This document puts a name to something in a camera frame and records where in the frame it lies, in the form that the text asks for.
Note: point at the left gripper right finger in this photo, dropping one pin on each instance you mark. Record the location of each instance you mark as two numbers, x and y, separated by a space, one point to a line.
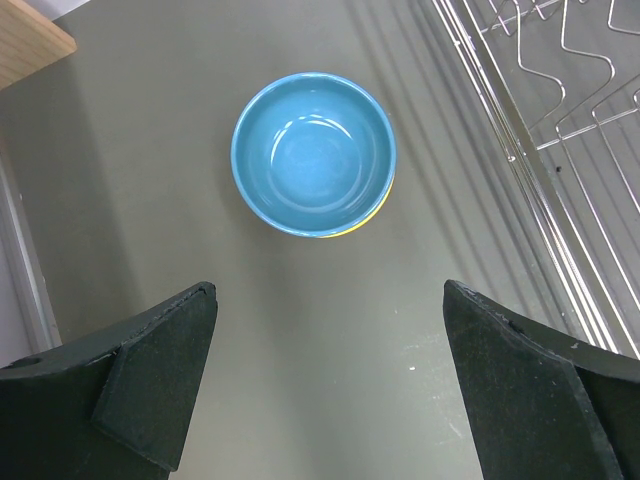
541 404

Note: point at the blue bowl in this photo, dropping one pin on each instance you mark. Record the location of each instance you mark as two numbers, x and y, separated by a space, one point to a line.
314 155

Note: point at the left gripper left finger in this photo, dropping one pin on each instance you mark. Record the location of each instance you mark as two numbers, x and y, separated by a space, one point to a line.
114 404

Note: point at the metal wire dish rack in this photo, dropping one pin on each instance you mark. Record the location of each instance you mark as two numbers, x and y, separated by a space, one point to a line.
559 83

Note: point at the aluminium rail frame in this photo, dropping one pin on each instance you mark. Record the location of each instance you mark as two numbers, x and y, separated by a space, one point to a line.
28 324

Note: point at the wooden shelf unit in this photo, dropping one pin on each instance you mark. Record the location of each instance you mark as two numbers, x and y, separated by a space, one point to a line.
29 42

